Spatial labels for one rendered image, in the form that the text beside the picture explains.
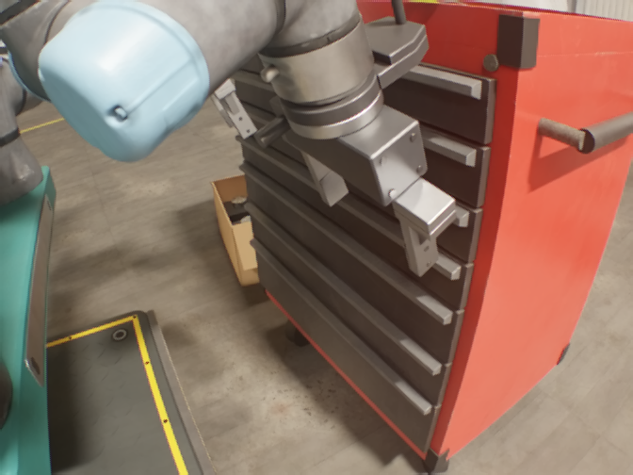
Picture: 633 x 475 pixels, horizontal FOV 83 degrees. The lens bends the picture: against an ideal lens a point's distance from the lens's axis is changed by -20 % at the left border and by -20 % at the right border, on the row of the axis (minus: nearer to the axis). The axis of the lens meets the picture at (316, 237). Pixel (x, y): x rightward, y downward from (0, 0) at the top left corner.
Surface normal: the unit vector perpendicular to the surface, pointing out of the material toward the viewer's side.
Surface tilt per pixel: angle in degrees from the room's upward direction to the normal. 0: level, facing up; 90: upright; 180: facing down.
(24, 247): 0
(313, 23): 106
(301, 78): 112
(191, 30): 76
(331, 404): 0
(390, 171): 97
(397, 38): 25
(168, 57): 82
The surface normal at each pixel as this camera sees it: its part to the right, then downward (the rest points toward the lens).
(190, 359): -0.05, -0.85
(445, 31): -0.84, 0.32
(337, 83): 0.31, 0.69
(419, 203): -0.30, -0.58
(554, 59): 0.54, 0.43
